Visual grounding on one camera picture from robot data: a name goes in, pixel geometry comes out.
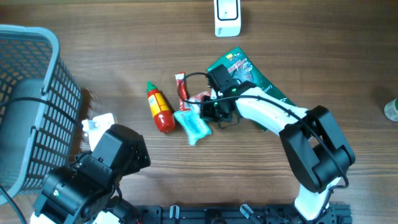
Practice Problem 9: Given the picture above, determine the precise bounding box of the red small carton box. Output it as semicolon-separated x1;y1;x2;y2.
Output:
188;91;211;111

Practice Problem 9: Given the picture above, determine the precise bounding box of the teal wet wipes pack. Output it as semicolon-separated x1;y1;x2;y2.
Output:
174;111;211;146

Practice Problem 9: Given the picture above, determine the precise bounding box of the green 3M gloves package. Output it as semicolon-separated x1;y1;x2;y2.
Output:
206;46;296;131

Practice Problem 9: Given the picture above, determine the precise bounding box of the red sauce bottle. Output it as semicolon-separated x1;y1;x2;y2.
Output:
146;81;175;133

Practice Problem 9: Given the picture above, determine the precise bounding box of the red stick sachet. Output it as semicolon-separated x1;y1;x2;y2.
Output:
175;72;190;111

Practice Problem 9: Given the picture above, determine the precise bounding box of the green lid jar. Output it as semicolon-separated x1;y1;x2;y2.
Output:
384;98;398;122

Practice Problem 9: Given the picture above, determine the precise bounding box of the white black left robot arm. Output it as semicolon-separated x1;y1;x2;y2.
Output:
30;124;150;223

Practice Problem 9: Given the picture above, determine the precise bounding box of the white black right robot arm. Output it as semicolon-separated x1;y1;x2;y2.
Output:
201;65;356;223

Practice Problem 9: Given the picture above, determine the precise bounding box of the white barcode scanner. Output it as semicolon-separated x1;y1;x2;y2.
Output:
213;0;241;37

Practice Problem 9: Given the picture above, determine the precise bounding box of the grey plastic basket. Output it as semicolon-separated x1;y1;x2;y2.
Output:
1;24;82;197

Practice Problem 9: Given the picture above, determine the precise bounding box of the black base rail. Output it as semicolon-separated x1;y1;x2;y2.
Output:
124;203;353;224

